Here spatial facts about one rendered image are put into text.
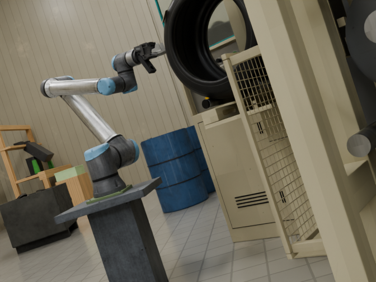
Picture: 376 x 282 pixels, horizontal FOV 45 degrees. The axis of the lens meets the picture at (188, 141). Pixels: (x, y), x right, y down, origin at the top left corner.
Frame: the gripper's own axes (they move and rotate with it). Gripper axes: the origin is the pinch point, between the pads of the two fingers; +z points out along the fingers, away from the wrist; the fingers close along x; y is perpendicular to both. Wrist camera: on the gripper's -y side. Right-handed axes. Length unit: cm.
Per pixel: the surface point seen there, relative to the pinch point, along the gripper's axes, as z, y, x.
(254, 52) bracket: 79, -17, -58
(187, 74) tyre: 18.7, -14.6, -12.2
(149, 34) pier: -575, 146, 681
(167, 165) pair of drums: -194, -94, 202
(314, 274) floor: 57, -117, -1
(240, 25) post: 30.0, 5.2, 27.3
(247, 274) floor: 17, -122, 4
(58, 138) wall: -819, -51, 534
